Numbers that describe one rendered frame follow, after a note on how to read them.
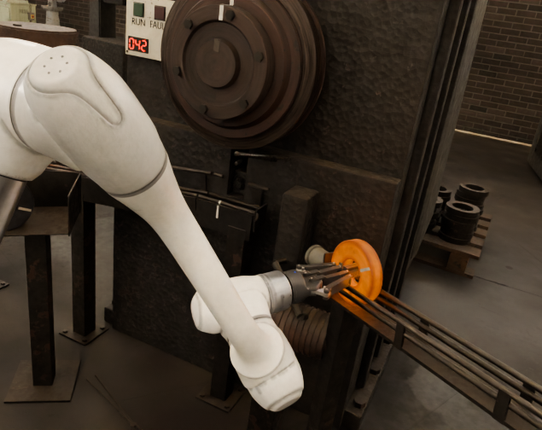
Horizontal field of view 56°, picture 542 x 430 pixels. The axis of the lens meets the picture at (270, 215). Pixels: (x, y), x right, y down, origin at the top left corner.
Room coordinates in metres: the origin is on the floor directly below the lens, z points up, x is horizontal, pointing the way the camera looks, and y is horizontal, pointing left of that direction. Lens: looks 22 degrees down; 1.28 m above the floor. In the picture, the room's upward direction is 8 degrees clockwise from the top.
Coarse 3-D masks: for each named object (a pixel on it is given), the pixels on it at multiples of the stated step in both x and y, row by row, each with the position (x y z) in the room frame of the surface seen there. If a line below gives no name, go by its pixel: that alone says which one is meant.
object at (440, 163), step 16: (480, 0) 2.01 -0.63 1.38; (480, 16) 2.19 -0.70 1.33; (464, 64) 2.08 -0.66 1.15; (464, 80) 2.27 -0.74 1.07; (448, 128) 2.12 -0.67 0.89; (448, 144) 2.33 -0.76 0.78; (432, 176) 2.09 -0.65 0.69; (432, 192) 2.16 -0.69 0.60; (432, 208) 2.40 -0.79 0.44; (416, 240) 2.15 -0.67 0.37
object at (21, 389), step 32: (32, 192) 1.44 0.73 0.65; (64, 192) 1.46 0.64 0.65; (32, 224) 1.31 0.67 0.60; (64, 224) 1.33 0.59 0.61; (32, 256) 1.32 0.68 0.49; (32, 288) 1.32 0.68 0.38; (32, 320) 1.32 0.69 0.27; (32, 352) 1.31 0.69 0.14; (32, 384) 1.32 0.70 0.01; (64, 384) 1.34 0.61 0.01
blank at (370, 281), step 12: (348, 240) 1.12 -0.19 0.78; (360, 240) 1.12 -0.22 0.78; (336, 252) 1.14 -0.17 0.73; (348, 252) 1.11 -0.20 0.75; (360, 252) 1.08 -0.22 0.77; (372, 252) 1.07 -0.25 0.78; (336, 264) 1.14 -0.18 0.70; (360, 264) 1.07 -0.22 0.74; (372, 264) 1.05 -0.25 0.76; (360, 276) 1.06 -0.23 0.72; (372, 276) 1.03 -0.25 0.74; (360, 288) 1.05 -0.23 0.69; (372, 288) 1.03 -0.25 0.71; (348, 300) 1.08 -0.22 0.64; (360, 300) 1.05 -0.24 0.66
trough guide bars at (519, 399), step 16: (352, 288) 1.05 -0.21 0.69; (384, 304) 1.04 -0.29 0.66; (400, 304) 1.00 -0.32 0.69; (384, 320) 0.95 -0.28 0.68; (400, 320) 0.92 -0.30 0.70; (416, 320) 0.96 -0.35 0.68; (432, 320) 0.93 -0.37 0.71; (400, 336) 0.91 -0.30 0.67; (432, 352) 0.84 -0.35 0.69; (448, 352) 0.81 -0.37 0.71; (464, 352) 0.85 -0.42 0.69; (480, 352) 0.82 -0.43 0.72; (480, 384) 0.75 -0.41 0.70; (496, 384) 0.72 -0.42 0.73; (512, 384) 0.76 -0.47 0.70; (528, 384) 0.74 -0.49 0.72; (496, 400) 0.71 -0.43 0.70; (528, 400) 0.74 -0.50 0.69; (496, 416) 0.70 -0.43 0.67; (528, 416) 0.67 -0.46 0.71
